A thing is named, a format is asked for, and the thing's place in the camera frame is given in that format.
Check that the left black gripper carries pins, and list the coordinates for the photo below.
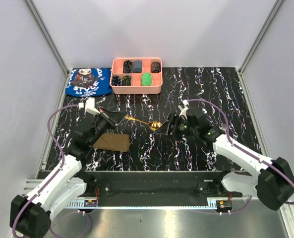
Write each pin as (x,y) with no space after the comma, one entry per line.
(116,116)

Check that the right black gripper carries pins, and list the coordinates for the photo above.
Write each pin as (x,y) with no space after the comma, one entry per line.
(173,119)

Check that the gold spoon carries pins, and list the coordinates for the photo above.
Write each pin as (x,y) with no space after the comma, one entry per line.
(153,125)

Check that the brown cloth napkin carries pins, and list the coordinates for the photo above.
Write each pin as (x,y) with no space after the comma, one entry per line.
(113,142)

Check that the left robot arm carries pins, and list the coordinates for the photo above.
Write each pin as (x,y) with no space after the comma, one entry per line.
(32,214)

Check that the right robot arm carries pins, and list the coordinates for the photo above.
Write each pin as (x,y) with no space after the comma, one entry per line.
(270,180)

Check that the black blue rolled sock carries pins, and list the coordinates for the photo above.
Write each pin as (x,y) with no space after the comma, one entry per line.
(116,80)

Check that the pink compartment tray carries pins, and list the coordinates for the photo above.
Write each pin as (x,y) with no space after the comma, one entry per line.
(136,87)

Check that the blue printed t-shirt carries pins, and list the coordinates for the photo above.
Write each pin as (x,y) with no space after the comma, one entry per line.
(89,82)

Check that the green rolled sock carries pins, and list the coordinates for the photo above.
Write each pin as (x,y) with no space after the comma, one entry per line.
(146,79)

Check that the black yellow rolled sock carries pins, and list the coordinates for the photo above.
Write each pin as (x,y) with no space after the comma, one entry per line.
(127,66)

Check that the grey rolled sock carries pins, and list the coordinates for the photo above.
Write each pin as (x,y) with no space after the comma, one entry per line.
(137,66)

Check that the dark patterned rolled sock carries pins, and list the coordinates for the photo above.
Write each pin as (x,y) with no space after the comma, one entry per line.
(155,67)

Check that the black marble pattern mat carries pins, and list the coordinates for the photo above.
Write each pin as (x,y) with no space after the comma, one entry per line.
(225,101)

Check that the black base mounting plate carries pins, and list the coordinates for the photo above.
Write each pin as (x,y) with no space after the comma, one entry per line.
(144,190)

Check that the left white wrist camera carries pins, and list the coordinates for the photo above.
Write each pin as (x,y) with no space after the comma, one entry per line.
(89,106)

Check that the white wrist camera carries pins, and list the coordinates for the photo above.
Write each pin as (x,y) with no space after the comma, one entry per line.
(89,106)
(183,107)

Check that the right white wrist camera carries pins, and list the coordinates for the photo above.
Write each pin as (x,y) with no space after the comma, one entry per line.
(183,107)

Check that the left aluminium frame post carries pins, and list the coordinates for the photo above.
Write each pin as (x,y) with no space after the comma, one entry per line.
(45,33)

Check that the aluminium frame post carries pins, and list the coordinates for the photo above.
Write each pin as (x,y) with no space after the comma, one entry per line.
(45,33)
(260,36)

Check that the right aluminium frame post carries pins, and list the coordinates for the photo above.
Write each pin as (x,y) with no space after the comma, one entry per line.
(260,36)

